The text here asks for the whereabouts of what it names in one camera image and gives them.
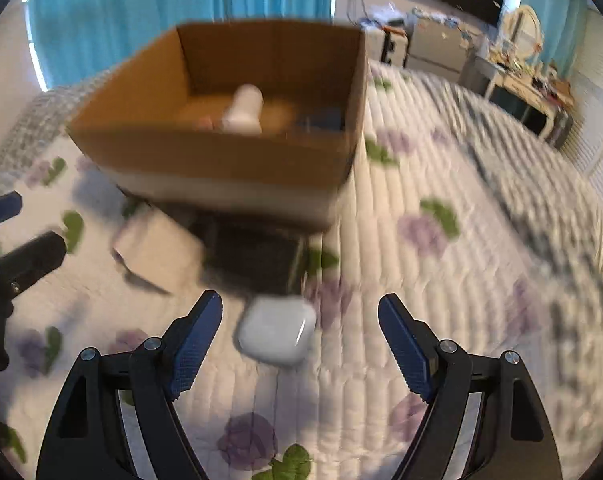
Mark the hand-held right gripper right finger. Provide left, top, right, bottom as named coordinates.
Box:
left=378, top=293, right=564, bottom=480

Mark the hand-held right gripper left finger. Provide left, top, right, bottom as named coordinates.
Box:
left=35, top=290, right=224, bottom=480

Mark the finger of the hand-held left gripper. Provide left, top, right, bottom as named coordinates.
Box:
left=0, top=231, right=67, bottom=376
left=0, top=191, right=23, bottom=233

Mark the white earbud case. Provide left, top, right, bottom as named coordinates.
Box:
left=236, top=296, right=317, bottom=366

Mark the cardboard box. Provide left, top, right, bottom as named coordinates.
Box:
left=67, top=20, right=369, bottom=233

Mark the floral quilted blanket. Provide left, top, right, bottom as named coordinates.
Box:
left=0, top=60, right=603, bottom=480

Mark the small white box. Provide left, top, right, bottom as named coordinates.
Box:
left=112, top=205, right=204, bottom=293

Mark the black box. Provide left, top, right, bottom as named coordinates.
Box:
left=194, top=212, right=309, bottom=296

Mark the blue curtain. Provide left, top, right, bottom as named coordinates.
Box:
left=24, top=0, right=339, bottom=92

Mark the dark blue item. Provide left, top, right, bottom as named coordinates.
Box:
left=294, top=106, right=349, bottom=134

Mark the white bottle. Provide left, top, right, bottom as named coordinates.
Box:
left=221, top=84, right=265, bottom=134

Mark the white dressing table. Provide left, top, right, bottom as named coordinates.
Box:
left=484, top=57, right=575, bottom=148

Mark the white cabinet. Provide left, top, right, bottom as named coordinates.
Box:
left=406, top=19, right=475, bottom=78

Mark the oval vanity mirror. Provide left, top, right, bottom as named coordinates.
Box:
left=501, top=4, right=545, bottom=61

